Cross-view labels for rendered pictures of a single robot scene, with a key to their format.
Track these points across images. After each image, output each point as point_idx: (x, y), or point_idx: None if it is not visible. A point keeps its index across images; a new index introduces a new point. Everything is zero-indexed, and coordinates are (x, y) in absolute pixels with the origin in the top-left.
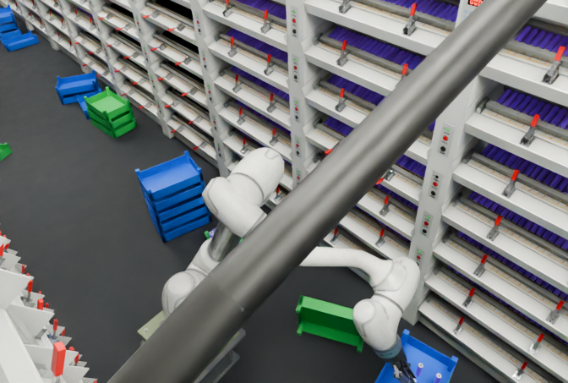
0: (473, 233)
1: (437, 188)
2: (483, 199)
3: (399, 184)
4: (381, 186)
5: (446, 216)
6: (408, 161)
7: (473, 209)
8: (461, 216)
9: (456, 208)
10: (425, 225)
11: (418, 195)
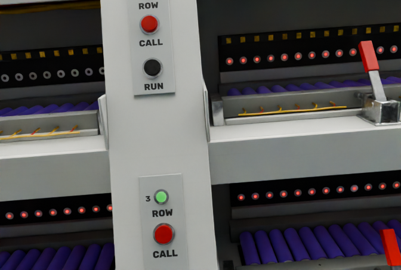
0: (340, 137)
1: (162, 39)
2: (271, 91)
3: (8, 151)
4: None
5: (228, 140)
6: (24, 111)
7: (271, 109)
8: (261, 127)
9: (231, 124)
10: (164, 243)
11: (102, 108)
